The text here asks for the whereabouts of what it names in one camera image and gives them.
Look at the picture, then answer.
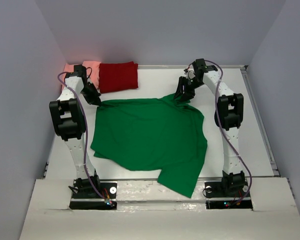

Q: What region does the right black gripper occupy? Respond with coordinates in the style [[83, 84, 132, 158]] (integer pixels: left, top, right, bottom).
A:
[[173, 76, 205, 103]]

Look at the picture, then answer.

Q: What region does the green t shirt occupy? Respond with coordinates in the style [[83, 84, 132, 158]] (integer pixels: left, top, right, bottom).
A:
[[90, 95, 208, 198]]

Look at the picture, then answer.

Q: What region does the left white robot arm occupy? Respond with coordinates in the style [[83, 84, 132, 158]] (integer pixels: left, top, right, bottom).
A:
[[49, 64, 104, 199]]

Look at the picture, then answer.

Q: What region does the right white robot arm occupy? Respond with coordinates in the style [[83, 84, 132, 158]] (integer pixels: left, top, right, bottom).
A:
[[173, 58, 251, 199]]

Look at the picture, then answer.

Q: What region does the folded pink t shirt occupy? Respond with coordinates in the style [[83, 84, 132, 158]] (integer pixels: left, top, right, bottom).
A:
[[63, 60, 101, 90]]

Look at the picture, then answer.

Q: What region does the folded red t shirt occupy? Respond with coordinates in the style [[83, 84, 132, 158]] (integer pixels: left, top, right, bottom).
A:
[[98, 61, 139, 94]]

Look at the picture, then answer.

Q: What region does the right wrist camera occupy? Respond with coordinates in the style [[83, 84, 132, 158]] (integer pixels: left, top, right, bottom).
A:
[[184, 67, 196, 80]]

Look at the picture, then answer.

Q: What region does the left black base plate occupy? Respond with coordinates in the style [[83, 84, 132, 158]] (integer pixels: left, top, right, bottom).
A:
[[68, 181, 118, 211]]

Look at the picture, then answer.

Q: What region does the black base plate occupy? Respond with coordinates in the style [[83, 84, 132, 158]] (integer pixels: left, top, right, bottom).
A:
[[68, 181, 118, 211], [202, 181, 253, 210]]

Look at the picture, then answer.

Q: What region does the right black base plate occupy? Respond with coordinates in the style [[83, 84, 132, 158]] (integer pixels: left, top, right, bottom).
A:
[[202, 181, 253, 210]]

